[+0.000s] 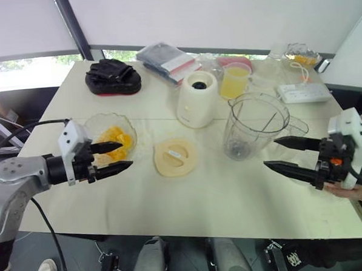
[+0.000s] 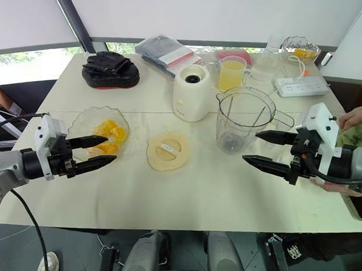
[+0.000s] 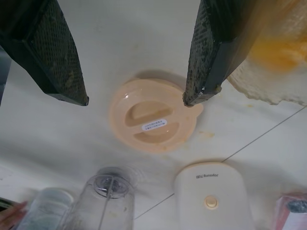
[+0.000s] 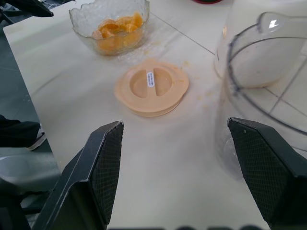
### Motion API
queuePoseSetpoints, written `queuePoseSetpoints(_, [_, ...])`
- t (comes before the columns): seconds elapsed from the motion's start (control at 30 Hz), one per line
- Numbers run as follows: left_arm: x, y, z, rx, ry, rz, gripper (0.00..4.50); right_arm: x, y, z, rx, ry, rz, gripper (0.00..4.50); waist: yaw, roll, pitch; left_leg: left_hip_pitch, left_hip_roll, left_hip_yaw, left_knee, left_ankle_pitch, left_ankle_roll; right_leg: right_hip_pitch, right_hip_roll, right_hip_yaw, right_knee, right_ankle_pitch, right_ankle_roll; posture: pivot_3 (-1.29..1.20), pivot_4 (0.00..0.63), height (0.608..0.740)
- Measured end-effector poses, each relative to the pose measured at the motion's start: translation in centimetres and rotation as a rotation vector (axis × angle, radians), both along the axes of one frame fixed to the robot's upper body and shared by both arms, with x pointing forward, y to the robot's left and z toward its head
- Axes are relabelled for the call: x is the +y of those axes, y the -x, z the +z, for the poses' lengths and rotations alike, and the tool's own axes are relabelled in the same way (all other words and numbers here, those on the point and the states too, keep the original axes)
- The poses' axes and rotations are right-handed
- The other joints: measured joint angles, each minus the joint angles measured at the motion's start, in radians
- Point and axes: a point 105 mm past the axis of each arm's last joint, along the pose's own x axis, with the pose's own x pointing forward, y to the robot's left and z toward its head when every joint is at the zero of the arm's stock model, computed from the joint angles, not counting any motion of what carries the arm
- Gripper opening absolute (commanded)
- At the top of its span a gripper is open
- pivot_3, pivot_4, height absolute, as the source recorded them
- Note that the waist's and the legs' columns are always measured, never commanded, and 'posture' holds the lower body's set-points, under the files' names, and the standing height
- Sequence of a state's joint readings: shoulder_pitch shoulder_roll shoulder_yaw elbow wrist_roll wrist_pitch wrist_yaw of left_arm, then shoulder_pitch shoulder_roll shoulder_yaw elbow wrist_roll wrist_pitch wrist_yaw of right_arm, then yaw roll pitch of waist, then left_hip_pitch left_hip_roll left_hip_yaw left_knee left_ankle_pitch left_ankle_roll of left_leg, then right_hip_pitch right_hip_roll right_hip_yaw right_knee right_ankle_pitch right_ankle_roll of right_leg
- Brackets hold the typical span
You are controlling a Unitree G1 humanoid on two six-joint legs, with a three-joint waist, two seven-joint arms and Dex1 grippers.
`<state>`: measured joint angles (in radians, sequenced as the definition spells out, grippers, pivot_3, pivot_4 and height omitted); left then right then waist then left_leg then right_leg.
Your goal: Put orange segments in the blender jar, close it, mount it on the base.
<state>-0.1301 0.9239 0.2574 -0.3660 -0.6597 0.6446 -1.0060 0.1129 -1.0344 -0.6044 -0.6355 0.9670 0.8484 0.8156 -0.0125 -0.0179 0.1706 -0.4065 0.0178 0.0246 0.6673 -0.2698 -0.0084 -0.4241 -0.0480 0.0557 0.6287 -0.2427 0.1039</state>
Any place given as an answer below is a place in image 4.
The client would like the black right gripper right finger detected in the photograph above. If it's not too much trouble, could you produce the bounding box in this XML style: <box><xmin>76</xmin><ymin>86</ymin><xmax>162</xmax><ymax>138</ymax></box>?
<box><xmin>227</xmin><ymin>117</ymin><xmax>307</xmax><ymax>230</ymax></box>

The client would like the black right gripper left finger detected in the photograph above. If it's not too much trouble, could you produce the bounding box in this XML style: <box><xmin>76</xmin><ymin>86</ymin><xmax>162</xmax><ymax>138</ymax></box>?
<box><xmin>32</xmin><ymin>121</ymin><xmax>125</xmax><ymax>230</ymax></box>

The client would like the peach round blender lid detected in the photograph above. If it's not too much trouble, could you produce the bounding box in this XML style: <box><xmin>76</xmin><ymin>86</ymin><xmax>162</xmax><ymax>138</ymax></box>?
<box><xmin>114</xmin><ymin>58</ymin><xmax>190</xmax><ymax>117</ymax></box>

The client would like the clear plastic blender jar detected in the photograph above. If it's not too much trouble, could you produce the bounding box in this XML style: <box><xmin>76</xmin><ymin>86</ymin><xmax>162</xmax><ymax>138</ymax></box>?
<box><xmin>213</xmin><ymin>11</ymin><xmax>307</xmax><ymax>180</ymax></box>

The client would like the cream blender base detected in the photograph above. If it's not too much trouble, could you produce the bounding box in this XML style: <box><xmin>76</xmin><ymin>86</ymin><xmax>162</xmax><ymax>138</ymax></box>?
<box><xmin>213</xmin><ymin>0</ymin><xmax>307</xmax><ymax>88</ymax></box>

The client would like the silver robot body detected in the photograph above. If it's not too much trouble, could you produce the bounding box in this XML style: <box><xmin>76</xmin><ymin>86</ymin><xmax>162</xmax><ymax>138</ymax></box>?
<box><xmin>0</xmin><ymin>153</ymin><xmax>62</xmax><ymax>230</ymax></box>

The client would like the black and white sneaker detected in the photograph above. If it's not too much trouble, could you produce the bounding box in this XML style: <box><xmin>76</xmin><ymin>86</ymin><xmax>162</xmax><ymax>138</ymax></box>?
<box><xmin>25</xmin><ymin>124</ymin><xmax>47</xmax><ymax>151</ymax></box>

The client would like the textured clear glass bowl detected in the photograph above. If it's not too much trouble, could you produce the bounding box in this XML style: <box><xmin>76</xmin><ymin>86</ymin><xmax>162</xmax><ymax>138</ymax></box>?
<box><xmin>69</xmin><ymin>0</ymin><xmax>151</xmax><ymax>57</ymax></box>

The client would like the black angular object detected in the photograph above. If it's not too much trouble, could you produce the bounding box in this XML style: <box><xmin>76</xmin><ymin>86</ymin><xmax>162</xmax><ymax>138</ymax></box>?
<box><xmin>0</xmin><ymin>0</ymin><xmax>54</xmax><ymax>24</ymax></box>

